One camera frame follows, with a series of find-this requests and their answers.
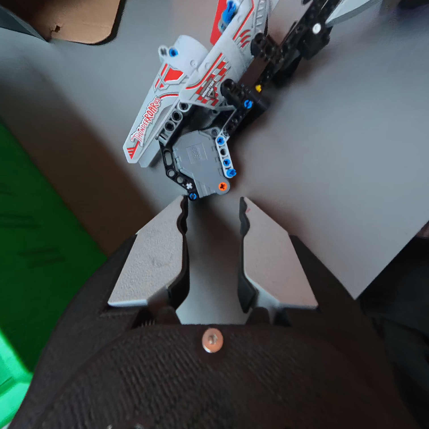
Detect black lego set box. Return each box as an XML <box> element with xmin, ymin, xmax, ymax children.
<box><xmin>0</xmin><ymin>0</ymin><xmax>126</xmax><ymax>45</ymax></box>

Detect grey red lego vehicle model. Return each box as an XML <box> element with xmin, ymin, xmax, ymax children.
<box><xmin>122</xmin><ymin>0</ymin><xmax>336</xmax><ymax>202</ymax></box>

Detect green plastic bin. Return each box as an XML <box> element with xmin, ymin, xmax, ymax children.
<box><xmin>0</xmin><ymin>121</ymin><xmax>108</xmax><ymax>429</ymax></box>

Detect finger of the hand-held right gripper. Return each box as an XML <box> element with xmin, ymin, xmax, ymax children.
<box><xmin>325</xmin><ymin>0</ymin><xmax>384</xmax><ymax>27</ymax></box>

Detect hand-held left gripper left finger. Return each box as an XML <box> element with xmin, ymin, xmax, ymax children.
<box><xmin>107</xmin><ymin>195</ymin><xmax>190</xmax><ymax>310</ymax></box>

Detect person's black jacket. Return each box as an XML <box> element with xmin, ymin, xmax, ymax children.
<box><xmin>359</xmin><ymin>231</ymin><xmax>429</xmax><ymax>429</ymax></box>

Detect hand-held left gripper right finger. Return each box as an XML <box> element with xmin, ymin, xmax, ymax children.
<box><xmin>237</xmin><ymin>197</ymin><xmax>319</xmax><ymax>324</ymax></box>

